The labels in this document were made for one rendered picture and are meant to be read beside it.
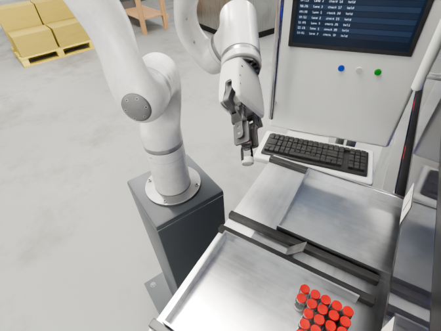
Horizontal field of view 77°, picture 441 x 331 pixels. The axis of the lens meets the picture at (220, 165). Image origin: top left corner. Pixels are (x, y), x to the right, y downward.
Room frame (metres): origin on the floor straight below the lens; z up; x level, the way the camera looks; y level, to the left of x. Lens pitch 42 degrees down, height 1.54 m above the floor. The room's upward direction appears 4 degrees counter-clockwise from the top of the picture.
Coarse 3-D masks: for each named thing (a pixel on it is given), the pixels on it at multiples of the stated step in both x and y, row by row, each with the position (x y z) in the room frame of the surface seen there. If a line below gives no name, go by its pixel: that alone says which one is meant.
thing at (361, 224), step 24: (312, 192) 0.58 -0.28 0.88; (336, 192) 0.57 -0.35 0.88; (360, 192) 0.56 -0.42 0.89; (384, 192) 0.53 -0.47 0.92; (288, 216) 0.49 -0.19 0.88; (312, 216) 0.49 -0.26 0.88; (336, 216) 0.48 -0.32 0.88; (360, 216) 0.47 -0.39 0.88; (384, 216) 0.47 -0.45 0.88; (312, 240) 0.39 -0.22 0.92; (336, 240) 0.40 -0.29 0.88; (360, 240) 0.40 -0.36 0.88; (384, 240) 0.39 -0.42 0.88; (360, 264) 0.32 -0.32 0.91; (384, 264) 0.33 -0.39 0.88
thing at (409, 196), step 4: (412, 188) 0.42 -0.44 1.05; (408, 192) 0.43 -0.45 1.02; (412, 192) 0.41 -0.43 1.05; (408, 196) 0.41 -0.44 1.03; (404, 200) 0.43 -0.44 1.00; (408, 200) 0.40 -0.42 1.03; (404, 204) 0.41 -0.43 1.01; (408, 204) 0.38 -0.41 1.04; (408, 208) 0.37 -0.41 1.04; (404, 212) 0.38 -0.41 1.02; (404, 216) 0.37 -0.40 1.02; (400, 220) 0.37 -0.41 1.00
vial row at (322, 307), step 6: (324, 300) 0.23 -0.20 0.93; (330, 300) 0.23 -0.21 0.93; (318, 306) 0.22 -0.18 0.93; (324, 306) 0.22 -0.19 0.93; (318, 312) 0.21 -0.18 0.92; (324, 312) 0.21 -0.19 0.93; (318, 318) 0.20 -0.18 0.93; (324, 318) 0.21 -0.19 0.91; (312, 324) 0.20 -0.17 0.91; (318, 324) 0.19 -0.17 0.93; (312, 330) 0.18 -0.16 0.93; (318, 330) 0.18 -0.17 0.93
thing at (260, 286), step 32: (224, 256) 0.38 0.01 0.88; (256, 256) 0.37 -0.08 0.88; (192, 288) 0.30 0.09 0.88; (224, 288) 0.30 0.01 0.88; (256, 288) 0.29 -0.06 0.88; (288, 288) 0.28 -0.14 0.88; (320, 288) 0.28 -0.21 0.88; (192, 320) 0.23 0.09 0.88; (224, 320) 0.22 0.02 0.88; (256, 320) 0.22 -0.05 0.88; (288, 320) 0.22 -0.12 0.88
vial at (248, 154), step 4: (244, 144) 0.40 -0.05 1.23; (248, 144) 0.40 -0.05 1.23; (244, 148) 0.39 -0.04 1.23; (248, 148) 0.39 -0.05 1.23; (252, 148) 0.39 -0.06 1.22; (244, 152) 0.38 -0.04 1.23; (248, 152) 0.38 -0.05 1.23; (252, 152) 0.38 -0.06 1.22; (244, 156) 0.37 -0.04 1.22; (248, 156) 0.37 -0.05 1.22; (252, 156) 0.37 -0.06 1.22; (244, 160) 0.37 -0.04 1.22; (248, 160) 0.37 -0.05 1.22; (252, 160) 0.37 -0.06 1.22; (244, 164) 0.37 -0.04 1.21; (248, 164) 0.37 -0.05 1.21; (252, 164) 0.37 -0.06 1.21
